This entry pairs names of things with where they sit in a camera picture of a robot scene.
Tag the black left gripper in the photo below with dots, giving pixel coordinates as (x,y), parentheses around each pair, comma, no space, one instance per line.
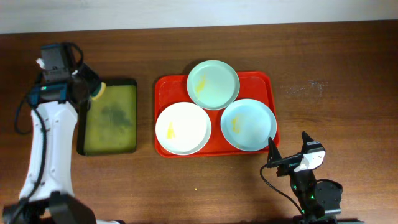
(91,78)

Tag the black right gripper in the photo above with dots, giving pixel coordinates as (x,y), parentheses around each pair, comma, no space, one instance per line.
(272,155)

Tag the yellow green sponge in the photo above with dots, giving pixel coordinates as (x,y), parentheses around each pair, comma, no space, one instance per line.
(98,92)

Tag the light blue plate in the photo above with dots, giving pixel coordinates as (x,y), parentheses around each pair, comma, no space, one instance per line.
(248,124)

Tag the green plate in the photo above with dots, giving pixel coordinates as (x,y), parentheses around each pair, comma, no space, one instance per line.
(213,84)

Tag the white plate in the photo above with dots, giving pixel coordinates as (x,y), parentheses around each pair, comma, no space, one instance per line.
(183,128)

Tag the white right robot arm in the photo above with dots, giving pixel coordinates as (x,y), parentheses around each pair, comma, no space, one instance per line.
(318,199)

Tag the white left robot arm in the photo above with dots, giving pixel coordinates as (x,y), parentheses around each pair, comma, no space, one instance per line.
(47,194)

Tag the black tray with green water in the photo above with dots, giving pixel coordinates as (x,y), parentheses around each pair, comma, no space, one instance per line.
(108,125)

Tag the red plastic tray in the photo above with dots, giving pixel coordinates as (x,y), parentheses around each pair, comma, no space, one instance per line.
(172,89)

